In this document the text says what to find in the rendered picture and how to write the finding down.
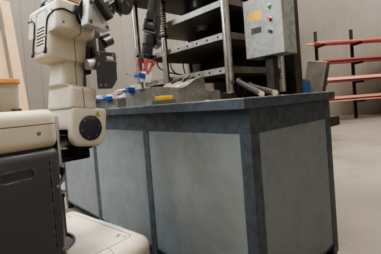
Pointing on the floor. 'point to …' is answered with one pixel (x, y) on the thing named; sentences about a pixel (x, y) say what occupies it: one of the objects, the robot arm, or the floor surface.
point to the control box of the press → (270, 30)
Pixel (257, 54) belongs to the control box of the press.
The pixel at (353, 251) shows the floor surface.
